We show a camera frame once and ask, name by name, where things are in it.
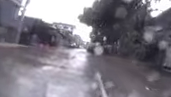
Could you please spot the pole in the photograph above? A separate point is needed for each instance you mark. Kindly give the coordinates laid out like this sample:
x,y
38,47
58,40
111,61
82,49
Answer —
x,y
25,10

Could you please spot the wet grey asphalt road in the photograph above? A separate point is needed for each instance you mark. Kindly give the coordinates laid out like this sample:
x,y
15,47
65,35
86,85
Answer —
x,y
61,77

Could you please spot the robot's own part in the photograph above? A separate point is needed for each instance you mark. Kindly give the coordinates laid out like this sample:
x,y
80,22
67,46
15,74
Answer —
x,y
103,93

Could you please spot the group of trees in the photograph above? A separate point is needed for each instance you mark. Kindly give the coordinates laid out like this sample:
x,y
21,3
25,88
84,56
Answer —
x,y
116,16

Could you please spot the white building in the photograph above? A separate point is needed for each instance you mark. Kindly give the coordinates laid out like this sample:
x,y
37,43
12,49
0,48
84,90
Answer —
x,y
64,27

